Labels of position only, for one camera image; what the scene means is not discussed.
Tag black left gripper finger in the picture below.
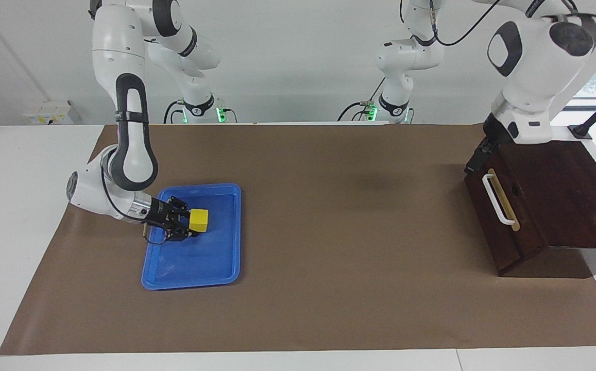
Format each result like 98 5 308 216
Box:
464 140 500 175

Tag yellow cube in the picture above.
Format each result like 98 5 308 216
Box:
189 208 210 233

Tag white drawer handle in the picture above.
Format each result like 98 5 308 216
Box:
482 173 516 226

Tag wooden drawer with dark face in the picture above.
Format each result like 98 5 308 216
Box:
464 147 549 277

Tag dark wooden drawer cabinet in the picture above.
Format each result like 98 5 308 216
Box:
464 138 596 279

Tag blue plastic tray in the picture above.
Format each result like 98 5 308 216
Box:
141 183 242 291

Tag brown paper table mat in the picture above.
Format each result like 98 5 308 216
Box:
0 124 596 356

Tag black right arm gripper cable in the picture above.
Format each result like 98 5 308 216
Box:
100 164 171 246

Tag black arm gripper cable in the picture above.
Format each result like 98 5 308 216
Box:
429 0 596 47
100 164 171 246

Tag black right arm base cable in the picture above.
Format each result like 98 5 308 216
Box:
163 100 186 125

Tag black arm base cable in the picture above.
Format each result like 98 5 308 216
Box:
337 77 385 122
163 100 186 125

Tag black left arm gripper cable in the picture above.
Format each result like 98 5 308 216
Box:
429 0 596 47

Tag black left arm base cable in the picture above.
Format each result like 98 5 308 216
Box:
337 77 385 122

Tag white wall socket box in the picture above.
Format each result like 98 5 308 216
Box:
23 100 81 126

